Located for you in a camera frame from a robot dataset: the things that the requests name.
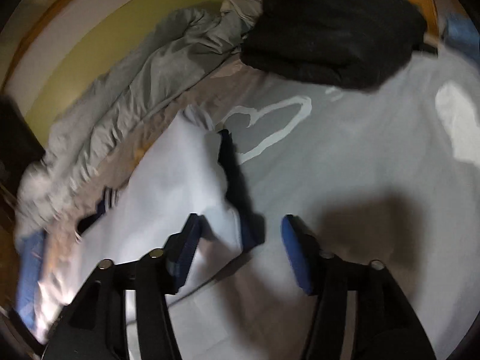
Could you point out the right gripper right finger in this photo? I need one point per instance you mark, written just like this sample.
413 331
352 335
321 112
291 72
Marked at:
360 312

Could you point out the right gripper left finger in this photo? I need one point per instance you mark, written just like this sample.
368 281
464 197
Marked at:
93 325

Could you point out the white navy varsity jacket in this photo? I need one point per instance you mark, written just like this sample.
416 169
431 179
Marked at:
190 169

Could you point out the blue pillow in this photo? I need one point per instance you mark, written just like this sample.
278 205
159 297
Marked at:
31 257

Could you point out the grey heart print bedsheet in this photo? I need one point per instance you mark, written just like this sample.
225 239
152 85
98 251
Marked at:
391 175

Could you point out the black hanging garment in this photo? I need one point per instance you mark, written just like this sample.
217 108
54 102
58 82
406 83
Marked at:
18 145

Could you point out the light green duvet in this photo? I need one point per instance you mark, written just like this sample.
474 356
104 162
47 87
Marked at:
183 48

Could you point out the black fuzzy garment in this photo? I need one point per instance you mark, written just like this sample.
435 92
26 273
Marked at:
351 44

